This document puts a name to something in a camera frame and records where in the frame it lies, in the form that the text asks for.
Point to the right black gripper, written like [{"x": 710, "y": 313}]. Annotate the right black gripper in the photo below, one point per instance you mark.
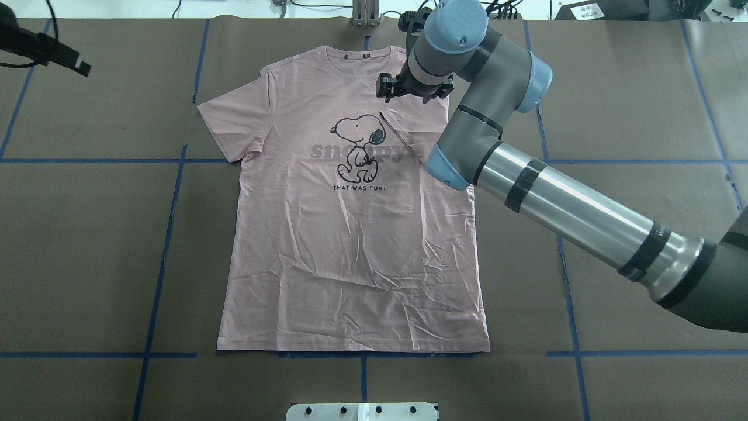
[{"x": 418, "y": 91}]

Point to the pink snoopy t-shirt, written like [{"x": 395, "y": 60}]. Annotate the pink snoopy t-shirt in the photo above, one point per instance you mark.
[{"x": 343, "y": 241}]

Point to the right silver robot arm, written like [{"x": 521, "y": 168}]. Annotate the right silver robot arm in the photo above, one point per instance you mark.
[{"x": 698, "y": 280}]

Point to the black box with label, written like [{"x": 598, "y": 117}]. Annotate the black box with label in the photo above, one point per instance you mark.
[{"x": 603, "y": 10}]

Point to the blue tape grid lines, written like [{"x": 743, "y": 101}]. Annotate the blue tape grid lines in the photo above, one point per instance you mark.
[{"x": 223, "y": 222}]

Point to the aluminium frame post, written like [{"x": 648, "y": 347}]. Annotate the aluminium frame post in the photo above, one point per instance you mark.
[{"x": 366, "y": 13}]

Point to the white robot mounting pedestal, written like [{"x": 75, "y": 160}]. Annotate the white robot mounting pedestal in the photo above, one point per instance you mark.
[{"x": 364, "y": 411}]

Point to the black camera tripod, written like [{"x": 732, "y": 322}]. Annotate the black camera tripod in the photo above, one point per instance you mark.
[{"x": 40, "y": 48}]

